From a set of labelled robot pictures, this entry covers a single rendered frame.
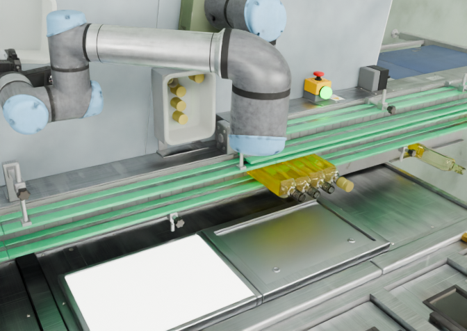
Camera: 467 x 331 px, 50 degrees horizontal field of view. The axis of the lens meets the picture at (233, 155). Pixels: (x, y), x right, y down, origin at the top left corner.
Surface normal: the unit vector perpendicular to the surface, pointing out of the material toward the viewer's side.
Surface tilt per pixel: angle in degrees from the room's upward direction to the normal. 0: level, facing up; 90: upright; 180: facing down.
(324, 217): 90
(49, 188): 90
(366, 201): 89
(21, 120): 6
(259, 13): 7
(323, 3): 0
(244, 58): 42
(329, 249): 90
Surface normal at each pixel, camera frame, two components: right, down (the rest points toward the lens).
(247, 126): -0.43, 0.36
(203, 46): -0.09, -0.04
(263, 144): 0.12, 0.47
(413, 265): 0.03, -0.90
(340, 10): 0.52, 0.38
